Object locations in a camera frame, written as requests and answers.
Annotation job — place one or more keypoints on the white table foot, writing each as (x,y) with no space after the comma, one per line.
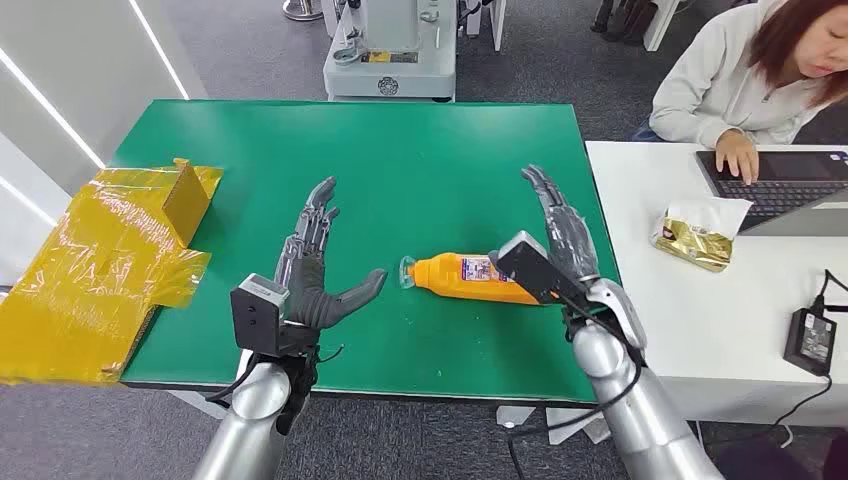
(570,424)
(199,404)

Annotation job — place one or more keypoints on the white furniture panel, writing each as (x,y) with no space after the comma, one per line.
(497,23)

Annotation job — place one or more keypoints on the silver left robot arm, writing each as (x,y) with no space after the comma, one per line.
(255,424)

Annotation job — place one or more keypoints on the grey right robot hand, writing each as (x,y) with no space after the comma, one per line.
(570,238)

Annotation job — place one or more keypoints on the gold and white snack bag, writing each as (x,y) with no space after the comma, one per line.
(696,235)

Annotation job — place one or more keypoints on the person's hand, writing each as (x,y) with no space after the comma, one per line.
(736,156)

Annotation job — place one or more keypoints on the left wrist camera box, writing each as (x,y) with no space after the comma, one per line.
(255,318)

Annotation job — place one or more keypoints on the grey laptop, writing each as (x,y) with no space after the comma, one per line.
(782,189)

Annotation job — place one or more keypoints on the white furniture leg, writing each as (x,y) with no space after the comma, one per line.
(659,23)

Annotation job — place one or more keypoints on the chrome chair base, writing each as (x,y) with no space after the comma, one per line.
(303,10)

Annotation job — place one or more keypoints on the yellow taped cardboard box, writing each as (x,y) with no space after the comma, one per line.
(86,278)

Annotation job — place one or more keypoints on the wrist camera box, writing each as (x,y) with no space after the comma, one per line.
(255,318)
(533,268)

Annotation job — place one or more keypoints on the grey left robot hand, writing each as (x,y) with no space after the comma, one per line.
(308,295)

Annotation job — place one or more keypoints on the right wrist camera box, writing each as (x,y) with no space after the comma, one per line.
(533,268)

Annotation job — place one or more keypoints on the white desk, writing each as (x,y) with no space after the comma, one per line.
(702,331)

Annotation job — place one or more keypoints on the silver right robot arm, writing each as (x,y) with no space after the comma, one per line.
(629,404)

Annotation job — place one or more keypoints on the orange detergent bottle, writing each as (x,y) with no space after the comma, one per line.
(444,275)

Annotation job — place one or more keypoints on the dark items on floor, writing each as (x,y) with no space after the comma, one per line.
(623,20)

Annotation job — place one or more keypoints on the person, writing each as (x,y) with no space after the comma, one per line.
(722,86)

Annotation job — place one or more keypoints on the grey robot base machine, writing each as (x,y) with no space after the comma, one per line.
(391,66)

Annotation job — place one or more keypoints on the black power adapter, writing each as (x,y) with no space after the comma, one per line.
(809,341)

